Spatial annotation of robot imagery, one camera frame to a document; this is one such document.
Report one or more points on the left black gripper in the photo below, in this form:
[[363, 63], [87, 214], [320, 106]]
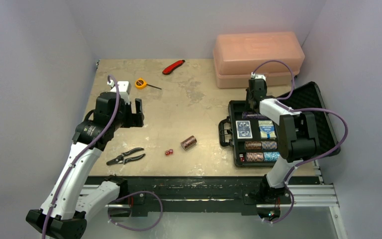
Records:
[[134, 119]]

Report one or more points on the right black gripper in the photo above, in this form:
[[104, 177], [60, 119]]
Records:
[[254, 97]]

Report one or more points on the purple chip stack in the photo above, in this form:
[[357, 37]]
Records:
[[253, 116]]

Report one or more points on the orange chip stack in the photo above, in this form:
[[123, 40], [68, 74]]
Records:
[[188, 143]]

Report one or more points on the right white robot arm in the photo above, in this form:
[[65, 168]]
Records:
[[296, 133]]

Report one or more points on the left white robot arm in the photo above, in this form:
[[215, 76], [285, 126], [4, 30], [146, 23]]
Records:
[[64, 215]]

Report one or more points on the texas holdem card box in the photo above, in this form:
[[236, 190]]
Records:
[[267, 129]]

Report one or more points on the black poker set case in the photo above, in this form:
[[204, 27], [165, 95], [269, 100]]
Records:
[[256, 140]]

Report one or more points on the yellow tape measure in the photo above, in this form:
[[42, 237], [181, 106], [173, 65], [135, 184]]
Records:
[[140, 83]]

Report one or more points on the pink plastic storage box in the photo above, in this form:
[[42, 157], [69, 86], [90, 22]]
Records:
[[276, 55]]

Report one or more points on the blue card deck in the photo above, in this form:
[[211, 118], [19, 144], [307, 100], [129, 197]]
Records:
[[243, 128]]

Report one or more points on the red utility knife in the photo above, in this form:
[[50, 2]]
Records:
[[168, 70]]

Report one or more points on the black grey pliers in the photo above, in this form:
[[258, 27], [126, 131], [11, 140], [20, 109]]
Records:
[[124, 157]]

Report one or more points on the light blue chip stack upper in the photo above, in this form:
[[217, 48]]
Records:
[[269, 145]]

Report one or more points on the light blue chip stack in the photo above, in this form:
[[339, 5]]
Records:
[[271, 156], [269, 145]]

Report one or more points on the brown chip stack upper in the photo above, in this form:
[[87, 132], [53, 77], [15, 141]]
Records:
[[252, 145]]

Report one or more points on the brown chip stack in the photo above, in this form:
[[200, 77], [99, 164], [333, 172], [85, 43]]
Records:
[[254, 157], [252, 145]]

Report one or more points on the brown chip stack lower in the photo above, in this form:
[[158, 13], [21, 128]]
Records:
[[254, 157]]

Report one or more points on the light blue chip stack lower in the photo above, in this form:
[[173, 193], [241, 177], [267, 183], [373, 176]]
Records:
[[271, 156]]

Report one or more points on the red dice in case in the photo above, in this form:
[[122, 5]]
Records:
[[242, 157]]

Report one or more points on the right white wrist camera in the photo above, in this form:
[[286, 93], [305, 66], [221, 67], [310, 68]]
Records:
[[257, 76]]

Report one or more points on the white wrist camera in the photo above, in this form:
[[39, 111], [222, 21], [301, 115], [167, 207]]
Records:
[[124, 89], [257, 76]]

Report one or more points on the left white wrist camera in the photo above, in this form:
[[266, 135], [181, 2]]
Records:
[[124, 89]]

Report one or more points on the black table front rail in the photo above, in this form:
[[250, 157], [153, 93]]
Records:
[[207, 194]]

